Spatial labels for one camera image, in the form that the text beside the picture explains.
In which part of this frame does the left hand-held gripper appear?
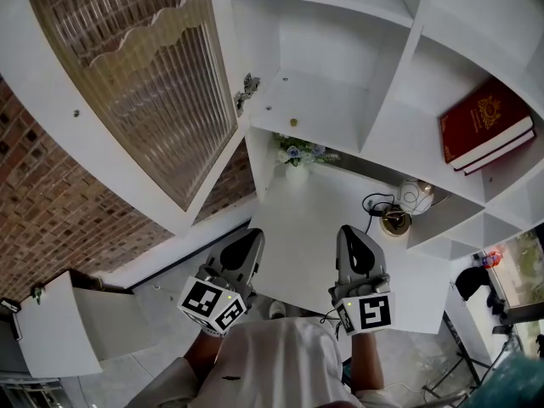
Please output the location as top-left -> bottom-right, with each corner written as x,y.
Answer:
177,228 -> 265,337

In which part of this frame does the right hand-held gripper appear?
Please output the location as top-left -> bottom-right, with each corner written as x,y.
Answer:
327,224 -> 396,337

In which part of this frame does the white cabinet door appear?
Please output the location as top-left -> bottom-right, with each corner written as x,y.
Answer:
0,0 -> 252,240

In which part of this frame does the person's right forearm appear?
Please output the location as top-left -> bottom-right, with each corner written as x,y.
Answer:
348,332 -> 386,393

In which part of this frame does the person's left forearm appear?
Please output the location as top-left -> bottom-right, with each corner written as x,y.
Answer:
183,329 -> 224,384

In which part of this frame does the white desk with drawers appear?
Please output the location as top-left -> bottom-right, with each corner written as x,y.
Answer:
248,163 -> 451,335

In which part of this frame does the white side cabinet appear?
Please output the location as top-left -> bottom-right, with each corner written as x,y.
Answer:
16,269 -> 154,380

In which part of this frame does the white flower vase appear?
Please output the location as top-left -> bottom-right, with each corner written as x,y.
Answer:
285,161 -> 310,186

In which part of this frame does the black bag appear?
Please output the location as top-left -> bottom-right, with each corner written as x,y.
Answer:
454,266 -> 490,302

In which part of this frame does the person's white shirt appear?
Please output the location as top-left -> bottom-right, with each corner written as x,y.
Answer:
135,315 -> 400,408

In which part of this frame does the artificial flower bouquet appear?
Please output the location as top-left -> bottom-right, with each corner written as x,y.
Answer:
271,133 -> 341,168

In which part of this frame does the white window ledge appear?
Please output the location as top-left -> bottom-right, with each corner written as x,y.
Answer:
441,252 -> 511,382

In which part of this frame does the red snack packet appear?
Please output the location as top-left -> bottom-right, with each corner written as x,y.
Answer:
479,251 -> 505,270

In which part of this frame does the small black pouch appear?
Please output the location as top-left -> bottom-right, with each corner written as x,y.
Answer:
486,286 -> 507,316

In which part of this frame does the white shelf hutch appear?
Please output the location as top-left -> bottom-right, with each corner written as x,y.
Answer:
207,0 -> 544,263

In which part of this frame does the red hardcover book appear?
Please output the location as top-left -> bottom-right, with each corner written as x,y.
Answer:
452,127 -> 537,177
439,77 -> 535,170

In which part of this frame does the black lamp power cable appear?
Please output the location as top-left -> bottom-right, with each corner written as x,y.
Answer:
361,192 -> 399,235

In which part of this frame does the thin black cable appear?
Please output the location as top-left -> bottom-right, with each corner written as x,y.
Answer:
318,308 -> 342,339

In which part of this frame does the metal wire rack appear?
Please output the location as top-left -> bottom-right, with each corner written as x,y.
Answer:
422,333 -> 524,408

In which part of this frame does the window frame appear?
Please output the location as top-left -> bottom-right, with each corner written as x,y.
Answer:
484,227 -> 544,326

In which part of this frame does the metal frame cart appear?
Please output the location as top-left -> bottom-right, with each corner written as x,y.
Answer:
0,378 -> 65,408

